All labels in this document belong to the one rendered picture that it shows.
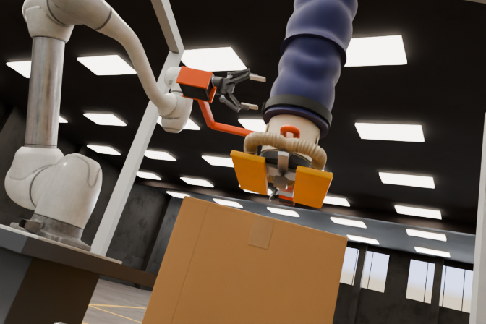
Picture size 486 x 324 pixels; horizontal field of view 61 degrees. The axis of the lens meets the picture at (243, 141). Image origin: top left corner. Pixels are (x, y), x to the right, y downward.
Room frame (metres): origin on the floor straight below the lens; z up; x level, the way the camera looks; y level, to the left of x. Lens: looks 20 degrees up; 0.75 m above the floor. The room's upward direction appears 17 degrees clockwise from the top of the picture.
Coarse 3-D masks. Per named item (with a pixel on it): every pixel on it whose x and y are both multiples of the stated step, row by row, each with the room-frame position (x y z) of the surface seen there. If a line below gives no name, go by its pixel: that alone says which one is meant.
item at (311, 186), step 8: (304, 168) 1.07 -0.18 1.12; (296, 176) 1.13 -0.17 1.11; (304, 176) 1.10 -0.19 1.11; (312, 176) 1.08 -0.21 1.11; (320, 176) 1.07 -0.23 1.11; (328, 176) 1.06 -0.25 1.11; (296, 184) 1.20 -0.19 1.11; (304, 184) 1.17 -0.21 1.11; (312, 184) 1.15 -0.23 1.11; (320, 184) 1.13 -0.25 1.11; (328, 184) 1.11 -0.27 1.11; (296, 192) 1.28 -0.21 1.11; (304, 192) 1.25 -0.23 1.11; (312, 192) 1.23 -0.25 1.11; (320, 192) 1.20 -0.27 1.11; (296, 200) 1.38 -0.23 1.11; (304, 200) 1.34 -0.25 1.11; (312, 200) 1.32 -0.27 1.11; (320, 200) 1.29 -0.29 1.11
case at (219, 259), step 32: (192, 224) 1.00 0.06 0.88; (224, 224) 0.99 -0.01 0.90; (256, 224) 0.97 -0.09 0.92; (288, 224) 0.96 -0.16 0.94; (192, 256) 1.00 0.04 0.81; (224, 256) 0.98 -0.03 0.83; (256, 256) 0.97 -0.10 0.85; (288, 256) 0.96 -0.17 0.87; (320, 256) 0.94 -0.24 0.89; (160, 288) 1.01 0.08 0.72; (192, 288) 0.99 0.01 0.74; (224, 288) 0.98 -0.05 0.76; (256, 288) 0.97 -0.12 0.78; (288, 288) 0.95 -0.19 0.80; (320, 288) 0.94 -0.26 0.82; (160, 320) 1.00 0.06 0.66; (192, 320) 0.99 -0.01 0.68; (224, 320) 0.98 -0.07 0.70; (256, 320) 0.96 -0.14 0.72; (288, 320) 0.95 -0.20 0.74; (320, 320) 0.94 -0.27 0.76
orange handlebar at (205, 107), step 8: (200, 104) 1.10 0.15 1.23; (208, 104) 1.13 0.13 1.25; (208, 112) 1.15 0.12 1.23; (208, 120) 1.20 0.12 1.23; (216, 128) 1.25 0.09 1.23; (224, 128) 1.24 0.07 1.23; (232, 128) 1.23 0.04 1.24; (240, 128) 1.23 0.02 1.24; (288, 128) 1.10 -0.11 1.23; (296, 128) 1.10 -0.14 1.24; (296, 136) 1.12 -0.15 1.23
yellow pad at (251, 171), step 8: (232, 152) 1.11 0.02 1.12; (240, 152) 1.11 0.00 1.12; (232, 160) 1.15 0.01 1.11; (240, 160) 1.12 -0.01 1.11; (248, 160) 1.11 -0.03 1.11; (256, 160) 1.10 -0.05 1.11; (264, 160) 1.10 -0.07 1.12; (240, 168) 1.20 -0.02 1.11; (248, 168) 1.18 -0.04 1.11; (256, 168) 1.15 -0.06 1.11; (264, 168) 1.14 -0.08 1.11; (240, 176) 1.29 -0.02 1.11; (248, 176) 1.26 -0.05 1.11; (256, 176) 1.24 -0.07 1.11; (264, 176) 1.22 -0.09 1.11; (240, 184) 1.39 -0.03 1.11; (248, 184) 1.36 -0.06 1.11; (256, 184) 1.33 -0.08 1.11; (264, 184) 1.30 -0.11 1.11; (256, 192) 1.43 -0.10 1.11; (264, 192) 1.40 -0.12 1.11
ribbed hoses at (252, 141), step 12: (264, 132) 1.07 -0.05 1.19; (252, 144) 1.09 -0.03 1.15; (264, 144) 1.08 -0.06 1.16; (276, 144) 1.07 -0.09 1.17; (288, 144) 1.07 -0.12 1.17; (300, 144) 1.05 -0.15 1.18; (312, 144) 1.05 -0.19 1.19; (312, 156) 1.06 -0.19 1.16; (324, 156) 1.06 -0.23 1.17; (312, 168) 1.10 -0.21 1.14
